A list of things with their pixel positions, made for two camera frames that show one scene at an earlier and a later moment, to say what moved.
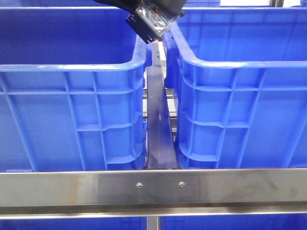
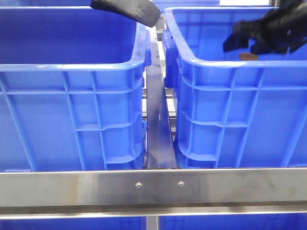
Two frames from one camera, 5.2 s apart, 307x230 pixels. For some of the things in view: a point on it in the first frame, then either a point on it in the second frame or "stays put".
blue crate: x=93 y=223 stays put
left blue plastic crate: x=72 y=90 stays put
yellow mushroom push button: x=148 y=23 -> x=248 y=56
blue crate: x=204 y=5 -> x=161 y=5
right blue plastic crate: x=239 y=76 stays put
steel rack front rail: x=131 y=193 stays put
